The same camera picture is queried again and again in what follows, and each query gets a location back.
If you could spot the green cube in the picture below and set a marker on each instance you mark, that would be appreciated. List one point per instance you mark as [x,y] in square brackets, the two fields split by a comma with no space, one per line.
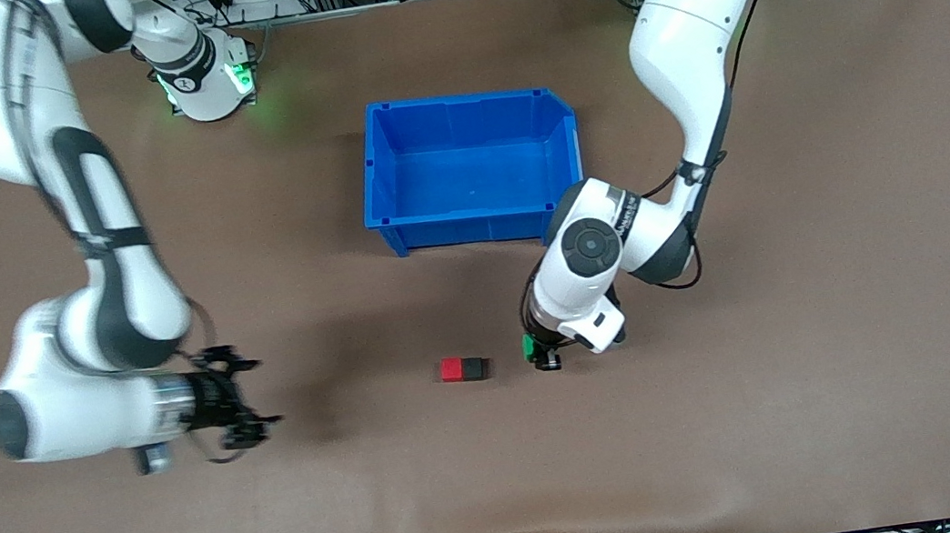
[528,348]

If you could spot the black cube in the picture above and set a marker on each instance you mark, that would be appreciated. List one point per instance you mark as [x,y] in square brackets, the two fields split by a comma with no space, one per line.
[475,369]

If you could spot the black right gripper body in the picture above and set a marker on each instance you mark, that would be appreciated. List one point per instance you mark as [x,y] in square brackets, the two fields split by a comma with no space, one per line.
[206,402]

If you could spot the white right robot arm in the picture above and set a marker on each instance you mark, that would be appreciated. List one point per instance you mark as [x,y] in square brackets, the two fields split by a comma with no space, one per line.
[98,261]

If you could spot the red cube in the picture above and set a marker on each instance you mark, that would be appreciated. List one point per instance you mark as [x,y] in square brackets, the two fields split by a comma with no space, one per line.
[452,370]

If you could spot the blue plastic storage bin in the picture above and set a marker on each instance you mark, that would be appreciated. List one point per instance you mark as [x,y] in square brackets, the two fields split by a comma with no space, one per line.
[472,171]

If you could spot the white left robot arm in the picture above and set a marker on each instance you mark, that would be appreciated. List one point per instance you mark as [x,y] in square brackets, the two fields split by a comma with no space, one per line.
[685,46]

